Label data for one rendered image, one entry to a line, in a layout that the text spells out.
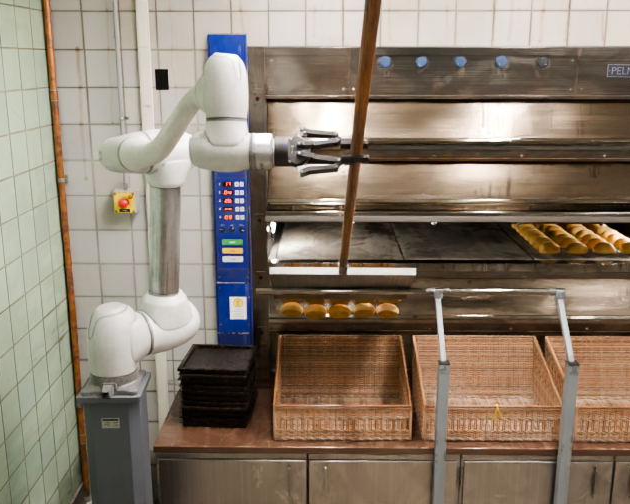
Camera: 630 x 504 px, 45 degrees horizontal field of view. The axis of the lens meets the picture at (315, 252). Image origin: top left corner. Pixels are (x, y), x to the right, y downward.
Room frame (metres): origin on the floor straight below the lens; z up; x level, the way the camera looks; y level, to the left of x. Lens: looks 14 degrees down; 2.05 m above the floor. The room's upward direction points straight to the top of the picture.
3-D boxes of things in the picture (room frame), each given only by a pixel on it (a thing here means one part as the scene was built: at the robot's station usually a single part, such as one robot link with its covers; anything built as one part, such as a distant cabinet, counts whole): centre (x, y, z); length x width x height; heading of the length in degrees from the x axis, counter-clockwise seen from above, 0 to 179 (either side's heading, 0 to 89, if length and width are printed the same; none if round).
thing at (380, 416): (2.99, -0.11, 0.72); 0.56 x 0.49 x 0.28; 90
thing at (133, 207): (3.22, 0.81, 1.46); 0.10 x 0.07 x 0.10; 89
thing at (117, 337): (2.36, 0.66, 1.17); 0.18 x 0.16 x 0.22; 132
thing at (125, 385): (2.33, 0.67, 1.03); 0.22 x 0.18 x 0.06; 2
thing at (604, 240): (3.68, -1.28, 1.21); 0.61 x 0.48 x 0.06; 179
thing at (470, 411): (2.98, -0.71, 0.72); 0.56 x 0.49 x 0.28; 89
